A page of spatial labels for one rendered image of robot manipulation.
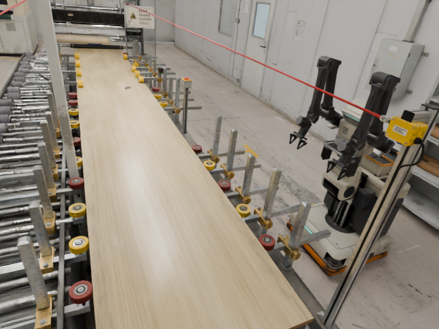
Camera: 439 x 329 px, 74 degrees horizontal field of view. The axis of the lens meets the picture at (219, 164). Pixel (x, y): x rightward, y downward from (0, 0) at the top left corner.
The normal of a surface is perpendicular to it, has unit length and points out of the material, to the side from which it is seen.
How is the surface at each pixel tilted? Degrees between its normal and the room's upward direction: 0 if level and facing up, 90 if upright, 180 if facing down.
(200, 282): 0
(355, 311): 0
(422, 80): 90
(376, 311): 0
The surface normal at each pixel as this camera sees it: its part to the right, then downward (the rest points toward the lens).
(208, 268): 0.10, -0.86
